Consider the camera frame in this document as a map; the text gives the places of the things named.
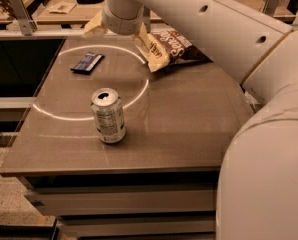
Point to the grey drawer cabinet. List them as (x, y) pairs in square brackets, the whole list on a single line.
[(130, 206)]

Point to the tan paper packet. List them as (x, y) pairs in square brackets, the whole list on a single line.
[(61, 8)]

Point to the right metal bracket post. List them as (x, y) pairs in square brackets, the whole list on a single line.
[(272, 0)]

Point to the left metal bracket post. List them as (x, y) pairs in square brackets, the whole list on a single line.
[(25, 21)]

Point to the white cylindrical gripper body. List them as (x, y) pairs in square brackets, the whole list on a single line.
[(119, 24)]

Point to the brown and cream chip bag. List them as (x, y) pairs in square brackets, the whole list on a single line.
[(169, 47)]

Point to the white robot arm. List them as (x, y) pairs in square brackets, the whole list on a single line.
[(257, 196)]

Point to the blue rxbar blueberry wrapper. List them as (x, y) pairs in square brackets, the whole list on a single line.
[(87, 63)]

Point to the silver 7up soda can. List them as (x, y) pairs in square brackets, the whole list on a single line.
[(107, 109)]

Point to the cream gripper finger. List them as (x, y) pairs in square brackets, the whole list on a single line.
[(95, 26), (141, 39)]

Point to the metal bracket post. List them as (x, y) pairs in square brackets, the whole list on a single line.
[(25, 21), (272, 0)]

